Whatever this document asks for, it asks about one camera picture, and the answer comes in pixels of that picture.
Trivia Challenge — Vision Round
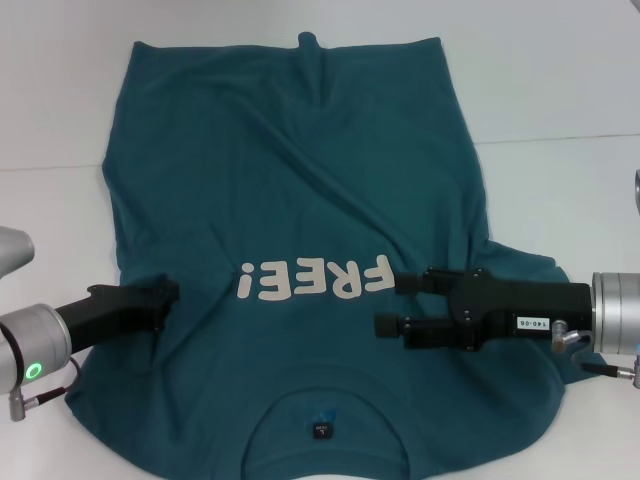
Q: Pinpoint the left arm dark cable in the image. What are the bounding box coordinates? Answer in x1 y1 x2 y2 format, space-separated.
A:
8 355 82 425

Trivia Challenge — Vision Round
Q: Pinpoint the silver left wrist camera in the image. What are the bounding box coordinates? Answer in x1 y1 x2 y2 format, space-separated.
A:
0 224 37 287

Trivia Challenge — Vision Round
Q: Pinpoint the right arm dark cable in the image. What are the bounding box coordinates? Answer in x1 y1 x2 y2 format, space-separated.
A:
549 319 640 390

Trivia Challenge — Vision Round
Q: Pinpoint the arm dark cable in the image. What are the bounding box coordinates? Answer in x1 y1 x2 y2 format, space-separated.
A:
549 319 640 390
8 355 82 425

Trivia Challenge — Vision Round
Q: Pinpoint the teal blue printed t-shirt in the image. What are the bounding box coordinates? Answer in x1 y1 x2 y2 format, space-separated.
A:
63 32 572 480

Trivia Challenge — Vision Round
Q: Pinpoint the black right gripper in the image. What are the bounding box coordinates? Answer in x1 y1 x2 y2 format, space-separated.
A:
374 267 596 352

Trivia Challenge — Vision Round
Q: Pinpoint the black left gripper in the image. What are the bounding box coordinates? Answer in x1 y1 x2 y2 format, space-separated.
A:
54 280 181 352

